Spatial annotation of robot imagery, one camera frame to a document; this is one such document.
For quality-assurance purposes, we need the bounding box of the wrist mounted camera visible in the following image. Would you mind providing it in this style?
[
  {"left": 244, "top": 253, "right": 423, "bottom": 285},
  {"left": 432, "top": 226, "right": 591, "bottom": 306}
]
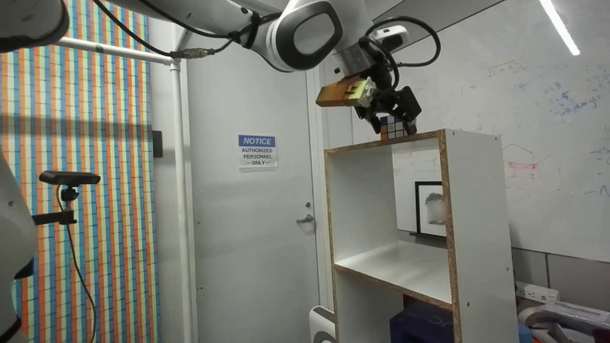
[{"left": 370, "top": 24, "right": 408, "bottom": 51}]

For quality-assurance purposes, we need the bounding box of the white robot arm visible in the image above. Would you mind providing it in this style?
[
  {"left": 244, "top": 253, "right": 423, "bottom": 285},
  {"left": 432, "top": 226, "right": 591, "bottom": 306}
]
[{"left": 93, "top": 0, "right": 421, "bottom": 135}]

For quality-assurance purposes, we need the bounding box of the black camera on stand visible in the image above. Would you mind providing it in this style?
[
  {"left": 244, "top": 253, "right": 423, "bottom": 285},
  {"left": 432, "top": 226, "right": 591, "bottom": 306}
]
[{"left": 34, "top": 169, "right": 101, "bottom": 224}]

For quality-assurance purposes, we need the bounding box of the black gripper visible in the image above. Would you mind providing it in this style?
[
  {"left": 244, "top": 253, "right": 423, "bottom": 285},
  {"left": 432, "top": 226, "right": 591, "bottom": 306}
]
[{"left": 354, "top": 76, "right": 421, "bottom": 140}]

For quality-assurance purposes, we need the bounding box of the blue white notice sign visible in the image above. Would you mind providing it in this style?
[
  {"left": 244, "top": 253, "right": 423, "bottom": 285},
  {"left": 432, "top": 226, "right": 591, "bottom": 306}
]
[{"left": 238, "top": 135, "right": 278, "bottom": 169}]

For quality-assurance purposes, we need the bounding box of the framed portrait picture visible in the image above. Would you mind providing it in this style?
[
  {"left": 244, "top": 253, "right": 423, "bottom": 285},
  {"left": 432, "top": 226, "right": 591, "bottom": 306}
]
[{"left": 415, "top": 180, "right": 446, "bottom": 236}]

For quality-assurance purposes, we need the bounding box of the silver door handle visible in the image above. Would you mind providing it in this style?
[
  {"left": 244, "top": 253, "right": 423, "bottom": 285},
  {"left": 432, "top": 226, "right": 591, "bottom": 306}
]
[{"left": 295, "top": 213, "right": 316, "bottom": 224}]

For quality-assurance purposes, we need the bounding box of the white shelf cabinet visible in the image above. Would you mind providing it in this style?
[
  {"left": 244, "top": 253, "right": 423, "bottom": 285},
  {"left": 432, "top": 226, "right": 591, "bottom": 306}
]
[{"left": 326, "top": 129, "right": 518, "bottom": 343}]

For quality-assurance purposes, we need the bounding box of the multicoloured Rubik's cube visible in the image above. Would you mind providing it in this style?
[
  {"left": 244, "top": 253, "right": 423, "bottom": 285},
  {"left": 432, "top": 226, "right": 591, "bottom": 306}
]
[{"left": 389, "top": 116, "right": 406, "bottom": 140}]

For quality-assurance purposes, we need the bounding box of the dark blue box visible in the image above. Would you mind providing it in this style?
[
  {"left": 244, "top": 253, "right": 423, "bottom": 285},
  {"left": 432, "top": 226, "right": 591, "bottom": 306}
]
[{"left": 389, "top": 302, "right": 453, "bottom": 343}]

